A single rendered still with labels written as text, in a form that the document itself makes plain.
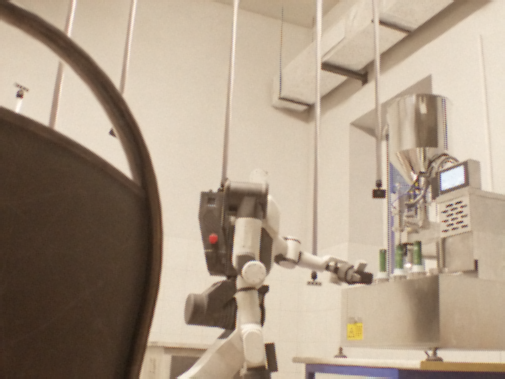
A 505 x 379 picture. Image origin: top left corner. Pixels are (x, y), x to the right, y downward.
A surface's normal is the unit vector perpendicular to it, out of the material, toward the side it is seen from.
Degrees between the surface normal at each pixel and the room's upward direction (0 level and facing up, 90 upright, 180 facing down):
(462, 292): 90
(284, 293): 90
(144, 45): 90
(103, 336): 103
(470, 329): 90
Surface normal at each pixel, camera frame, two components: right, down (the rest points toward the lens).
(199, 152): 0.41, -0.22
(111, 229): 0.87, 0.11
